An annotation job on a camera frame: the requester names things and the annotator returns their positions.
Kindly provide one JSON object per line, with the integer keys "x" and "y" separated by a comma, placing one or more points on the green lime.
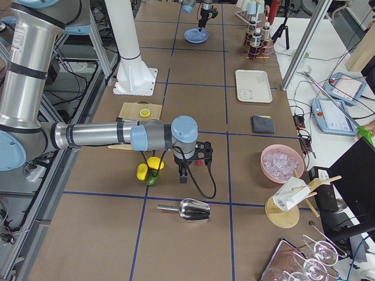
{"x": 152, "y": 178}

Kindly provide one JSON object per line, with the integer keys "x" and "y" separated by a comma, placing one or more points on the dark tea bottle left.
{"x": 252, "y": 27}

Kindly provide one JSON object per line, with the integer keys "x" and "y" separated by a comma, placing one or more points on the wine glass lower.
{"x": 313, "y": 269}

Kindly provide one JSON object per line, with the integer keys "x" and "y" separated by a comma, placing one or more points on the grey folded cloth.
{"x": 262, "y": 124}

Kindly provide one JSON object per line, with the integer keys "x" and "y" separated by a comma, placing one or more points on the wine glass upper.
{"x": 324, "y": 251}

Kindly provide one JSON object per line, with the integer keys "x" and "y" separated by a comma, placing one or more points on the blue plate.
{"x": 196, "y": 35}

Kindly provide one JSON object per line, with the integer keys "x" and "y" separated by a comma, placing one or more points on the wine glass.
{"x": 313, "y": 269}
{"x": 324, "y": 251}

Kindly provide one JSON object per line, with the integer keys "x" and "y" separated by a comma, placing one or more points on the pink bowl of ice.
{"x": 280, "y": 162}

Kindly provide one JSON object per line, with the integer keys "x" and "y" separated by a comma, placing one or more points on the cream bear tray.
{"x": 253, "y": 86}

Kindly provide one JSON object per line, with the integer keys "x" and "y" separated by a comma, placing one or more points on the wooden cutting board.
{"x": 130, "y": 111}

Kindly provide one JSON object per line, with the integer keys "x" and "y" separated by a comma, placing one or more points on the dark tea bottle right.
{"x": 256, "y": 38}

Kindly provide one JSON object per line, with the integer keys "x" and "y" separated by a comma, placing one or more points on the black monitor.
{"x": 356, "y": 187}

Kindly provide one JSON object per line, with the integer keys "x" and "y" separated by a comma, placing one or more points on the round wooden stand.
{"x": 288, "y": 219}

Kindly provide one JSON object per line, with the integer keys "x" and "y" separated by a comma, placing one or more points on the dark tea bottle rear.
{"x": 265, "y": 31}

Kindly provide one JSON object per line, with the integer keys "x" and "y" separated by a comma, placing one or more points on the white paper carton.
{"x": 290, "y": 194}

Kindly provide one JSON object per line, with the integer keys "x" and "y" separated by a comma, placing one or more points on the teach pendant near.
{"x": 330, "y": 119}

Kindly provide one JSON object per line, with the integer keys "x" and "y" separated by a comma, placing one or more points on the yellow lemon large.
{"x": 155, "y": 163}

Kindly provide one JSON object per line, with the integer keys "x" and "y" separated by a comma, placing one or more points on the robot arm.
{"x": 188, "y": 5}
{"x": 23, "y": 137}

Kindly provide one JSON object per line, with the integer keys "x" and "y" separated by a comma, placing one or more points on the dark tea bottle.
{"x": 265, "y": 31}
{"x": 256, "y": 38}
{"x": 252, "y": 27}

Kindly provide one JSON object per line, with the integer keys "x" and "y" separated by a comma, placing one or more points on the teach pendant far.
{"x": 346, "y": 88}

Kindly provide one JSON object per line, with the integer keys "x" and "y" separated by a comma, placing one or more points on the yellow lemon small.
{"x": 142, "y": 171}

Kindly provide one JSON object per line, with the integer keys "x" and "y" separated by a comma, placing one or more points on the copper wire bottle rack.
{"x": 264, "y": 51}

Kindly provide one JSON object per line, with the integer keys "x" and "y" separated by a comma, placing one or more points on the teach pendant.
{"x": 330, "y": 119}
{"x": 346, "y": 88}

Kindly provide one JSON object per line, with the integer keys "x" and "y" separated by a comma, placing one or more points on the steel ice scoop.
{"x": 189, "y": 209}

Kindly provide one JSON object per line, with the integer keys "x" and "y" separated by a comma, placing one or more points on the aluminium frame post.
{"x": 311, "y": 29}

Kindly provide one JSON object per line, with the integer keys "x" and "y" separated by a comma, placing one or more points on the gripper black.
{"x": 180, "y": 163}
{"x": 203, "y": 13}

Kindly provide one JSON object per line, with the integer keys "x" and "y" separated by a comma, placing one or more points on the lemon half slice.
{"x": 145, "y": 113}

